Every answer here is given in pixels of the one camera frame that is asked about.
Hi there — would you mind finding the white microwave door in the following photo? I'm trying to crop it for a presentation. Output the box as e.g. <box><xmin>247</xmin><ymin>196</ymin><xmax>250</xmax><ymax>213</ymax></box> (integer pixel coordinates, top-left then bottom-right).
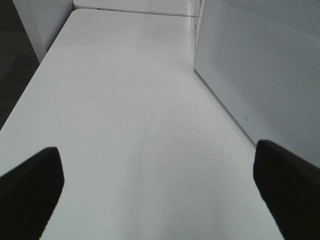
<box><xmin>194</xmin><ymin>0</ymin><xmax>320</xmax><ymax>166</ymax></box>

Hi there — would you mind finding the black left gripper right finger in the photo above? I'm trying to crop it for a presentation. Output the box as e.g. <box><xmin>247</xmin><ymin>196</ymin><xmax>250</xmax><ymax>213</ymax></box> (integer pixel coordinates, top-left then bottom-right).
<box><xmin>253</xmin><ymin>140</ymin><xmax>320</xmax><ymax>240</ymax></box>

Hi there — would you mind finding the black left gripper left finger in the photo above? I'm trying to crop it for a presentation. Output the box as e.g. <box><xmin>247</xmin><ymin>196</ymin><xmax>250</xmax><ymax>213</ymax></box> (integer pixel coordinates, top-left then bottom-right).
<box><xmin>0</xmin><ymin>147</ymin><xmax>65</xmax><ymax>240</ymax></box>

